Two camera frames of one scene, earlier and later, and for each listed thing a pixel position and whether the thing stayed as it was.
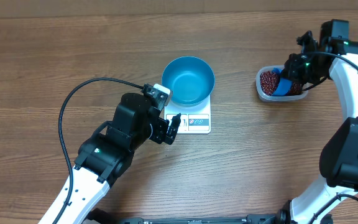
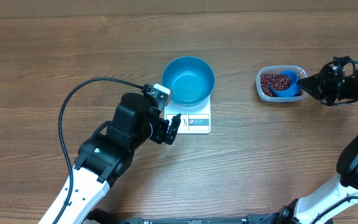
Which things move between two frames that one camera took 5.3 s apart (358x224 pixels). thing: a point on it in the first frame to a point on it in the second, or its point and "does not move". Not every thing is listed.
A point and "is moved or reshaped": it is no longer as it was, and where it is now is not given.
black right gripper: (293, 73) to (319, 86)
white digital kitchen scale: (196, 119) does not move
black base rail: (101, 216) does not move
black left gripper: (161, 126) does not move
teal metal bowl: (190, 80) does not move
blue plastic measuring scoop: (283, 84) is moved or reshaped
